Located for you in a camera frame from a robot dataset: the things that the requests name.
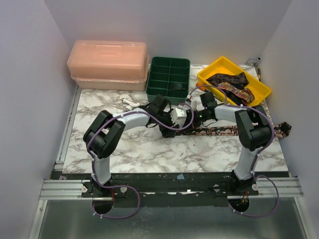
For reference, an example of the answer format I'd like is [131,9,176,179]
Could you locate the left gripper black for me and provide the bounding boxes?
[156,109,180,138]

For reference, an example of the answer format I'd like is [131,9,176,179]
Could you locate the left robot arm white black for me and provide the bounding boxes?
[83,95,194,197]

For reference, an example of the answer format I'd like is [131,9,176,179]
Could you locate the yellow plastic tray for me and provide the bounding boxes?
[197,56,272,107]

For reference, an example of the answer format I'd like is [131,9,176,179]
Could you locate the dark floral rose tie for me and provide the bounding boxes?
[175,122,292,138]

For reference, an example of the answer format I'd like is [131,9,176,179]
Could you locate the green divided organizer tray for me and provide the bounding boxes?
[146,56,190,105]

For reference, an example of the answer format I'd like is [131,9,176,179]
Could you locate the aluminium rail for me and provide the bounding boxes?
[39,177,304,201]

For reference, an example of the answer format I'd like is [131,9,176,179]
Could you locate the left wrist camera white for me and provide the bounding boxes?
[170,108,187,125]

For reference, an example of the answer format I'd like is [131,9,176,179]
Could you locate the colourful patterned tie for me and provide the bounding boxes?
[218,82,255,106]

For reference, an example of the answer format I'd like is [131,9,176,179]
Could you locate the dark paisley tie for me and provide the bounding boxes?
[207,72,249,105]

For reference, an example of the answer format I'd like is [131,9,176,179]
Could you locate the white ribbed handheld device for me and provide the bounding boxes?
[122,98,141,112]

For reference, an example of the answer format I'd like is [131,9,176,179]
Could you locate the orange handled tool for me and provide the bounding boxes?
[196,82,206,92]

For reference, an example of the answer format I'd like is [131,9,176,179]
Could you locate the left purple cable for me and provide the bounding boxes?
[86,103,195,220]

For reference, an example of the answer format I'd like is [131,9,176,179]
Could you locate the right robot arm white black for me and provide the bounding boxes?
[193,92,275,195]

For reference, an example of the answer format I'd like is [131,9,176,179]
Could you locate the black mounting base plate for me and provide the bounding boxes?
[81,172,258,208]

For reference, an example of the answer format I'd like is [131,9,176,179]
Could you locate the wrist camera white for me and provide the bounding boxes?
[170,108,187,125]
[185,96,197,111]

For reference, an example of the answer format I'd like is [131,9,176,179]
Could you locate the metal clamp in corner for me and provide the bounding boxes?
[246,57,261,67]

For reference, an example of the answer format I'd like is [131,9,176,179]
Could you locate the pink translucent storage box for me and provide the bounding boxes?
[67,40,150,91]

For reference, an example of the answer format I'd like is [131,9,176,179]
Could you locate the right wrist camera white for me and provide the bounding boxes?
[185,96,197,111]

